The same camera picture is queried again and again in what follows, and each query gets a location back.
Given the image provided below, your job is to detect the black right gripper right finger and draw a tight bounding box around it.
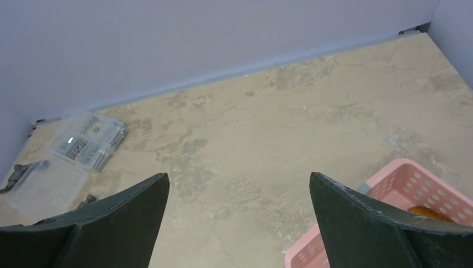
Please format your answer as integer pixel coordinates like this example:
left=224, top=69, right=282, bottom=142
left=309, top=172, right=472, bottom=267

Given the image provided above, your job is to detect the clear plastic screw box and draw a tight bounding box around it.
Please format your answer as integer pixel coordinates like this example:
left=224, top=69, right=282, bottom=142
left=4, top=112, right=129, bottom=221

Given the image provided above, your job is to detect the pink plastic basket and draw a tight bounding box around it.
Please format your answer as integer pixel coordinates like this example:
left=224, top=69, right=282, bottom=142
left=284, top=159, right=472, bottom=267

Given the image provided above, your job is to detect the orange fake fruit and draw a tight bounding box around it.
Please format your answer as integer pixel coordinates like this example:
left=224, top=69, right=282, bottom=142
left=407, top=205, right=455, bottom=223

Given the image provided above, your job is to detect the small black handled hammer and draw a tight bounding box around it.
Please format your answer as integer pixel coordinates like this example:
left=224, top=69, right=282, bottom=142
left=77, top=194, right=97, bottom=209

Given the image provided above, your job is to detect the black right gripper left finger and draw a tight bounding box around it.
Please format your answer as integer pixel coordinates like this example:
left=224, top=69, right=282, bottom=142
left=1, top=173, right=170, bottom=267

